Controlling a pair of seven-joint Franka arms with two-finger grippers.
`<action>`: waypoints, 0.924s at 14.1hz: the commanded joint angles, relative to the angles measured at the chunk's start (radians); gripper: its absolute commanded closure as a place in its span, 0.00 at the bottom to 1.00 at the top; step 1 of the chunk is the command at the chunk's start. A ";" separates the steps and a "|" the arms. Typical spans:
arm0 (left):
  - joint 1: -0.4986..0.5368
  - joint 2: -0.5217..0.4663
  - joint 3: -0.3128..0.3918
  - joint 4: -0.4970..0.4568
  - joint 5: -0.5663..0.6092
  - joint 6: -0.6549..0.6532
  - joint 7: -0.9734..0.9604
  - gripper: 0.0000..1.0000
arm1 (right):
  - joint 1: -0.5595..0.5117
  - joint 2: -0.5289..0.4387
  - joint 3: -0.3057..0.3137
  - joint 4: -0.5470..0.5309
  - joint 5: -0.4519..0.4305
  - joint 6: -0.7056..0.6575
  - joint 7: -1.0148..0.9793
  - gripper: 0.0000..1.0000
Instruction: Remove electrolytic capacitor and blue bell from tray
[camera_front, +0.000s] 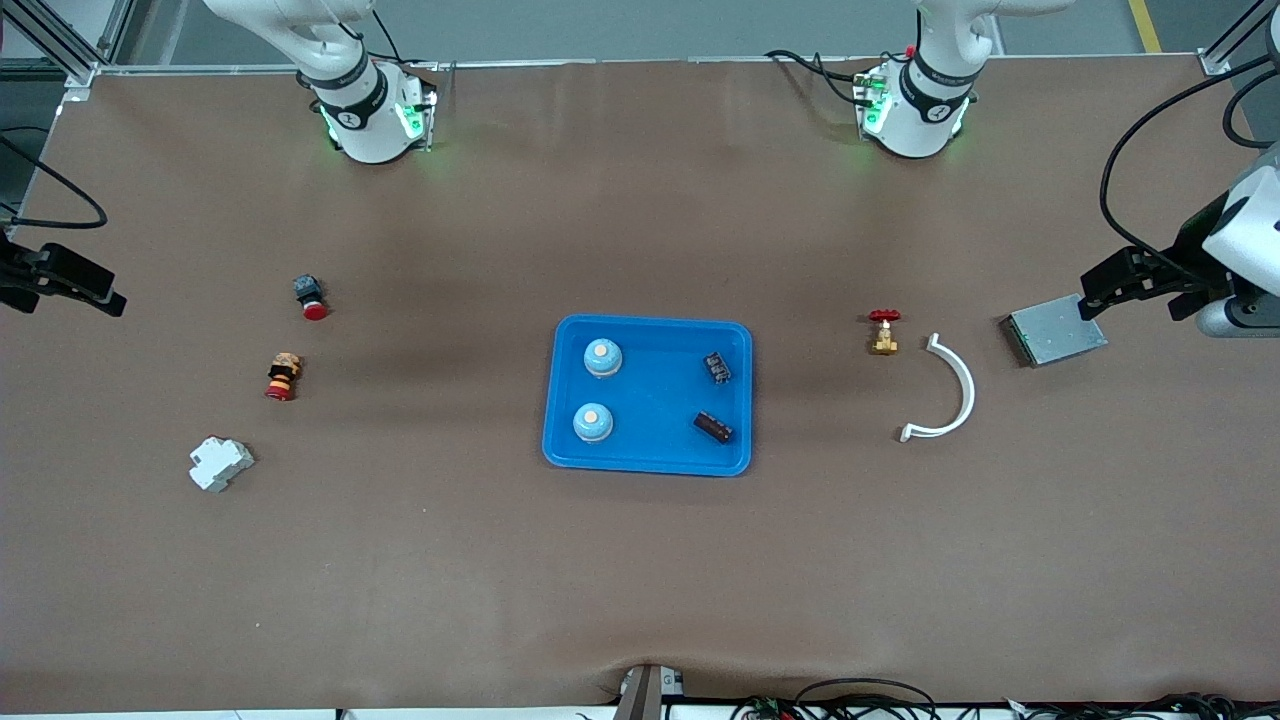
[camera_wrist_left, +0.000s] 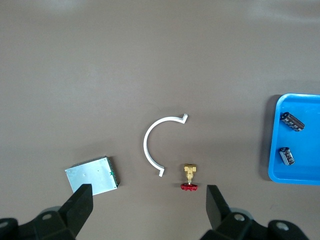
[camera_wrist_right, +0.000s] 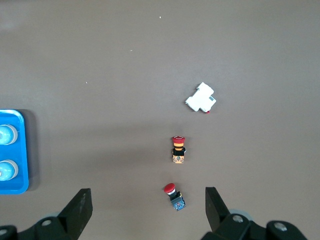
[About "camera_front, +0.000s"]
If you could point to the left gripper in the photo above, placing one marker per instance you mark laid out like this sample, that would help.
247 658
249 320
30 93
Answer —
1188 252

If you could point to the short black cylindrical capacitor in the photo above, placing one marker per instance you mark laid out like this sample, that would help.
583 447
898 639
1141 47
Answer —
717 367

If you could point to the light blue dome bell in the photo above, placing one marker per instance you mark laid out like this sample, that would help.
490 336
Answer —
593 423
603 358

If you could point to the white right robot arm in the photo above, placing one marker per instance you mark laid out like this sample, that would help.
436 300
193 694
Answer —
365 120

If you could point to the silver metal module box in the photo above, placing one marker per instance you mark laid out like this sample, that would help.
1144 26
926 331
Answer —
1055 330

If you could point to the white curved plastic clamp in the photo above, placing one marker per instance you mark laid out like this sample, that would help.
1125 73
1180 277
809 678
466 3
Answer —
970 392

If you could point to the red pushbutton with orange base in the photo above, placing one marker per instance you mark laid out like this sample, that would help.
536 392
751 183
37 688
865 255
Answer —
283 377

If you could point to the red pushbutton with grey base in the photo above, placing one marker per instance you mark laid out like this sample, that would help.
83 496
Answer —
308 292

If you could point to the white circuit breaker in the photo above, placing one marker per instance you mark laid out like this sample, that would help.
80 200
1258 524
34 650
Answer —
220 465

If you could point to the blue plastic tray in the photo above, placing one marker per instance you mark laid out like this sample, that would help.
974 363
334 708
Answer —
650 395

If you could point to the silver table edge strip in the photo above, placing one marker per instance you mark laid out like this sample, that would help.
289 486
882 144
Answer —
600 62

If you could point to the brown table mat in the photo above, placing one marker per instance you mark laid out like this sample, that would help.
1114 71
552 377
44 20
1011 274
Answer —
640 580

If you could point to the aluminium frame post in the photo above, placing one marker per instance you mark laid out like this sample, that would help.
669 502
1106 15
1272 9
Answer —
80 72
1235 35

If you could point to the grey metal mounting bracket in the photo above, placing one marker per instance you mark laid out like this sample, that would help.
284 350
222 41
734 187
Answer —
645 695

